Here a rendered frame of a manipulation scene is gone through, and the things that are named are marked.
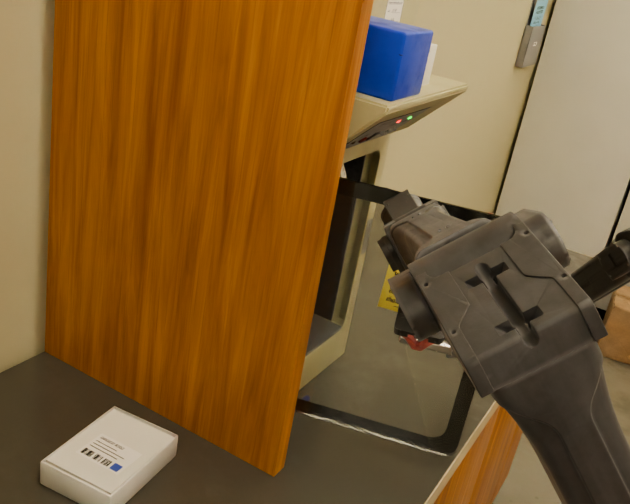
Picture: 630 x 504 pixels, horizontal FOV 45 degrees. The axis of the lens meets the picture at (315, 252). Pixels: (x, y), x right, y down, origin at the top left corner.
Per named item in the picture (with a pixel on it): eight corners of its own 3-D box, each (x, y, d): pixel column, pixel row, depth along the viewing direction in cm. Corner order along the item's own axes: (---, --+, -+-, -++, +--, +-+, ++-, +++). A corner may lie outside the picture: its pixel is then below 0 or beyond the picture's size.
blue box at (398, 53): (326, 83, 103) (338, 16, 100) (358, 77, 112) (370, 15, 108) (391, 102, 99) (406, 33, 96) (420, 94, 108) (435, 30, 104)
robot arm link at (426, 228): (428, 360, 48) (583, 281, 47) (386, 281, 47) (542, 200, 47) (388, 274, 91) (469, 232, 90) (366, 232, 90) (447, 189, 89)
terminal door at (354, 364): (270, 401, 123) (310, 169, 107) (454, 456, 118) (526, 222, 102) (268, 404, 122) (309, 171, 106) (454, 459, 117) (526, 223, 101)
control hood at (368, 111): (299, 155, 105) (311, 84, 101) (394, 124, 132) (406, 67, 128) (372, 179, 101) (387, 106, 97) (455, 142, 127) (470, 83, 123)
